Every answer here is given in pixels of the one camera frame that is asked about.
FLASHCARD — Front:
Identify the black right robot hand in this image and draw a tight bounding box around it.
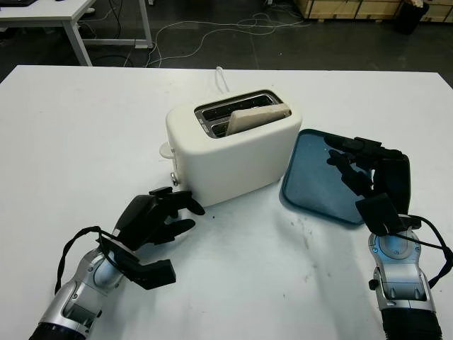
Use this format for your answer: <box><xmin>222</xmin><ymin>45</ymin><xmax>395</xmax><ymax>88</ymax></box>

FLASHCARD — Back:
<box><xmin>324</xmin><ymin>136</ymin><xmax>413</xmax><ymax>217</ymax></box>

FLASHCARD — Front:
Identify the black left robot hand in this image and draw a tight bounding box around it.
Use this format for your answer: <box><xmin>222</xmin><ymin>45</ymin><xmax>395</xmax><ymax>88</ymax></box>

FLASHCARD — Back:
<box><xmin>112</xmin><ymin>186</ymin><xmax>206</xmax><ymax>253</ymax></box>

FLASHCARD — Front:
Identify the white two-slot toaster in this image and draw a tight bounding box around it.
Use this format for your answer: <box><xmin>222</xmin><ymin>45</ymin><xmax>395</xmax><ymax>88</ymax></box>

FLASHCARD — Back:
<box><xmin>158</xmin><ymin>88</ymin><xmax>304</xmax><ymax>208</ymax></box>

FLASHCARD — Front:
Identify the slice of white bread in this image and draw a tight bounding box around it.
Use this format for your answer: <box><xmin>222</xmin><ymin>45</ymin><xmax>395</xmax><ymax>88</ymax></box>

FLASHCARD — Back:
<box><xmin>226</xmin><ymin>102</ymin><xmax>292</xmax><ymax>136</ymax></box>

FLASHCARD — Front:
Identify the blue plastic tray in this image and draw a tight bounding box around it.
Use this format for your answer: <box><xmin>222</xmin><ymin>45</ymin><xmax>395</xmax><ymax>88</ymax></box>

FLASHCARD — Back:
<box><xmin>279</xmin><ymin>128</ymin><xmax>376</xmax><ymax>227</ymax></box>

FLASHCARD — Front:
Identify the black trash bin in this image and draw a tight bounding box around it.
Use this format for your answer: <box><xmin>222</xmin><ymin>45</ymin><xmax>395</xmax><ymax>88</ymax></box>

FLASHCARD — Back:
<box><xmin>396</xmin><ymin>0</ymin><xmax>430</xmax><ymax>35</ymax></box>

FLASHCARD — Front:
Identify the white desk with metal legs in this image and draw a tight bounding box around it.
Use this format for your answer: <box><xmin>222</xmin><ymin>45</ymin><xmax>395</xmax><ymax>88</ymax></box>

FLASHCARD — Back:
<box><xmin>0</xmin><ymin>0</ymin><xmax>154</xmax><ymax>67</ymax></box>

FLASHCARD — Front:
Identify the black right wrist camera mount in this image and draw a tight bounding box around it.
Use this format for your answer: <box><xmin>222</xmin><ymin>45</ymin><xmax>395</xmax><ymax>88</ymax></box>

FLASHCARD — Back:
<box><xmin>355</xmin><ymin>193</ymin><xmax>422</xmax><ymax>237</ymax></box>

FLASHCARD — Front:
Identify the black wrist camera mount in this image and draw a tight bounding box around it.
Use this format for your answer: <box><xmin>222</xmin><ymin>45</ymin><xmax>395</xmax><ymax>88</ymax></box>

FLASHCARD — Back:
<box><xmin>355</xmin><ymin>193</ymin><xmax>422</xmax><ymax>237</ymax></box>
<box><xmin>96</xmin><ymin>233</ymin><xmax>177</xmax><ymax>291</ymax></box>

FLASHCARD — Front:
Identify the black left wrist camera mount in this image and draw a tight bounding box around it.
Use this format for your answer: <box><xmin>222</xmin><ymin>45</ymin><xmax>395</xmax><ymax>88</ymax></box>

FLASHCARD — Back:
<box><xmin>96</xmin><ymin>233</ymin><xmax>177</xmax><ymax>291</ymax></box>

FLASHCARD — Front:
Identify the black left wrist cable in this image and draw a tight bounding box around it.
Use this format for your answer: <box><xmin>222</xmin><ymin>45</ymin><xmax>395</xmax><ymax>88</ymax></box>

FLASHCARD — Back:
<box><xmin>55</xmin><ymin>225</ymin><xmax>121</xmax><ymax>295</ymax></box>

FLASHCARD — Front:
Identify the white toaster power cord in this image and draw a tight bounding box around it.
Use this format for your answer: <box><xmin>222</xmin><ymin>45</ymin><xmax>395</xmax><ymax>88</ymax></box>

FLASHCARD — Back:
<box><xmin>214</xmin><ymin>67</ymin><xmax>231</xmax><ymax>93</ymax></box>

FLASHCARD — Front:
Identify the white cable on floor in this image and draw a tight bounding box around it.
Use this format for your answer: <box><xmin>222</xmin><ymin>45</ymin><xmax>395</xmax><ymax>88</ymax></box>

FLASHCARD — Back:
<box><xmin>147</xmin><ymin>12</ymin><xmax>305</xmax><ymax>67</ymax></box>

